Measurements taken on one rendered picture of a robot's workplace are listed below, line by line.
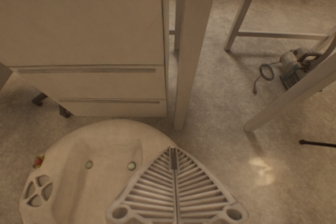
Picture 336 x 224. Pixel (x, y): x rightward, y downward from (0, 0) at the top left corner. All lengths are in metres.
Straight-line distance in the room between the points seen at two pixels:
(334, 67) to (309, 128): 0.73
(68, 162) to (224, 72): 1.15
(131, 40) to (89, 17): 0.09
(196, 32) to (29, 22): 0.36
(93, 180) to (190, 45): 0.55
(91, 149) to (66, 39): 0.40
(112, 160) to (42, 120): 0.80
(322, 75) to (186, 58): 0.44
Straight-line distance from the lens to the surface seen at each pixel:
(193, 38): 0.34
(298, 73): 1.30
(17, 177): 1.24
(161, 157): 0.16
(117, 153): 0.58
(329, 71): 0.63
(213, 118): 0.96
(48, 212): 0.62
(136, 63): 0.41
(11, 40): 0.53
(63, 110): 1.13
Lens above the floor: 0.84
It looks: 63 degrees down
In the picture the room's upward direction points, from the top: 1 degrees counter-clockwise
